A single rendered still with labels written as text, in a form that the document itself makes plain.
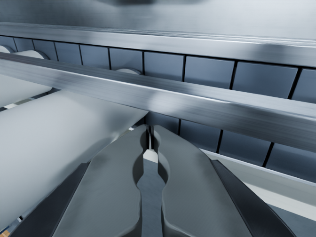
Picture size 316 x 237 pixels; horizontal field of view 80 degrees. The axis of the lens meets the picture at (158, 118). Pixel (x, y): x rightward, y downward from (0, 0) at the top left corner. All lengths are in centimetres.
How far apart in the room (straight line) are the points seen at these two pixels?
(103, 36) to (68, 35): 5
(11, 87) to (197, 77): 18
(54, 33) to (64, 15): 6
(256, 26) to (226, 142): 10
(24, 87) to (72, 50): 6
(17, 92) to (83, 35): 9
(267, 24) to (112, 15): 16
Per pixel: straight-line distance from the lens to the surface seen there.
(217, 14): 20
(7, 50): 33
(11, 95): 25
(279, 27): 20
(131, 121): 16
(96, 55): 21
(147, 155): 17
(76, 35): 23
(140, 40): 18
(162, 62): 17
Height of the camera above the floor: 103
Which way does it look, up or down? 51 degrees down
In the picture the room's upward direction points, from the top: 133 degrees counter-clockwise
